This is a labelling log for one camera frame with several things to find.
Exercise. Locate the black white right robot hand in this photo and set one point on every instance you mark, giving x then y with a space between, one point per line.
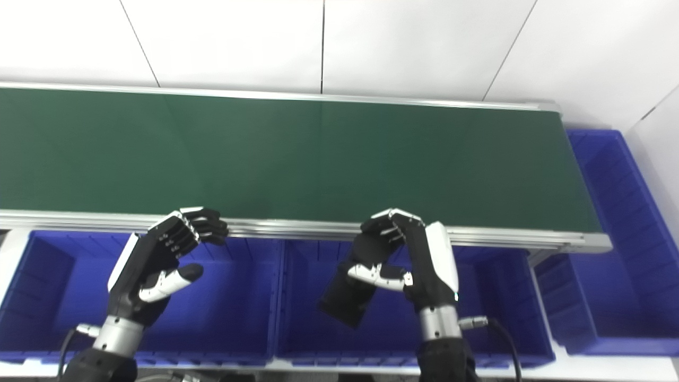
429 265

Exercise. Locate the blue plastic bin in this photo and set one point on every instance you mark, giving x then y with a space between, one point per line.
228 307
620 254
498 307

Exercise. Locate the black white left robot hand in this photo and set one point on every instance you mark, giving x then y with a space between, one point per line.
148 260

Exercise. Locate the black cylinder block part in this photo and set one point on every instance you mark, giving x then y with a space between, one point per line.
350 302

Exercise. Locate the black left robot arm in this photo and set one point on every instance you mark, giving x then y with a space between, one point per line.
111 345

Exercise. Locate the green conveyor belt aluminium frame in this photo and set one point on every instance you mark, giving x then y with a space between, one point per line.
318 159

